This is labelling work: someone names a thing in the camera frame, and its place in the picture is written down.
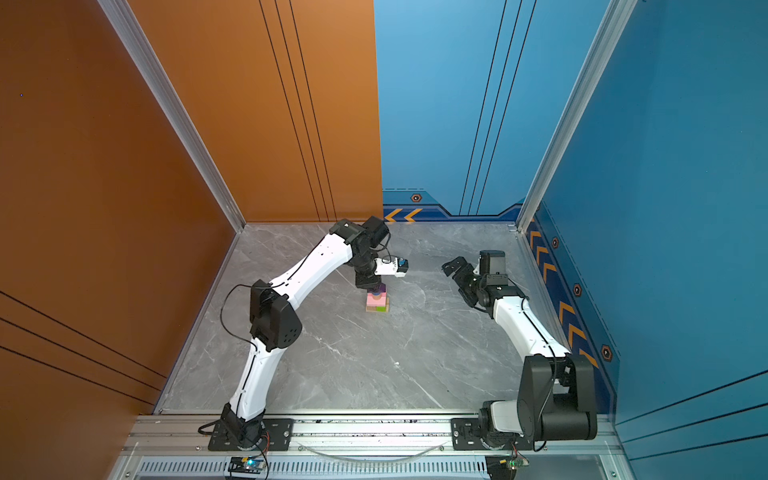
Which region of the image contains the purple house-shaped block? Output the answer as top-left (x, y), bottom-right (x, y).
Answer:
top-left (368, 285), bottom-right (386, 301)

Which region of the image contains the pink block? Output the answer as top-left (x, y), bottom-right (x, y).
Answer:
top-left (366, 303), bottom-right (390, 312)
top-left (366, 292), bottom-right (387, 307)

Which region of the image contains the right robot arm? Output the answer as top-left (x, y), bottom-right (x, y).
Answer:
top-left (441, 250), bottom-right (598, 450)

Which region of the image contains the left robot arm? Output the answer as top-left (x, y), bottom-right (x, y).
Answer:
top-left (220, 216), bottom-right (400, 440)

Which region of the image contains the right green circuit board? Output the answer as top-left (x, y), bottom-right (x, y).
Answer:
top-left (485, 456), bottom-right (530, 480)

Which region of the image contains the green circuit board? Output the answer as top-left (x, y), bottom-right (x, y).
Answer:
top-left (485, 456), bottom-right (530, 480)
top-left (227, 456), bottom-right (269, 479)

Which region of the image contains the left green circuit board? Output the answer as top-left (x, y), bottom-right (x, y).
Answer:
top-left (227, 456), bottom-right (269, 479)

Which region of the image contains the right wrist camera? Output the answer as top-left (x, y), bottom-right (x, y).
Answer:
top-left (479, 250), bottom-right (509, 287)

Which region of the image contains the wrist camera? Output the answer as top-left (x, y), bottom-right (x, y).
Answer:
top-left (479, 250), bottom-right (509, 287)
top-left (375, 257), bottom-right (409, 278)

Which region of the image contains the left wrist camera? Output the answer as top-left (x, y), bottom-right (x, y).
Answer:
top-left (375, 257), bottom-right (409, 278)

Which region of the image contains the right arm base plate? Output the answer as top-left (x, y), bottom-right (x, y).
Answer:
top-left (450, 417), bottom-right (533, 451)

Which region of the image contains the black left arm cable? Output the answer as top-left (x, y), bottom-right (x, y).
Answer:
top-left (219, 283), bottom-right (259, 349)

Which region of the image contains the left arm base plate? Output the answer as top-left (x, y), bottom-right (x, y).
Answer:
top-left (207, 418), bottom-right (294, 453)

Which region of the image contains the aluminium corner post left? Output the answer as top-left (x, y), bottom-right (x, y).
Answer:
top-left (98, 0), bottom-right (246, 234)

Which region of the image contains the aluminium corner post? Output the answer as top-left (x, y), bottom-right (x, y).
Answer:
top-left (516, 0), bottom-right (638, 234)
top-left (98, 0), bottom-right (246, 234)

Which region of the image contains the aluminium front rail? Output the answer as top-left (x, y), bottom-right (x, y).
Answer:
top-left (109, 410), bottom-right (634, 479)

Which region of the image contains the aluminium corner post right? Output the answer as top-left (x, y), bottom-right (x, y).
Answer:
top-left (516, 0), bottom-right (638, 234)

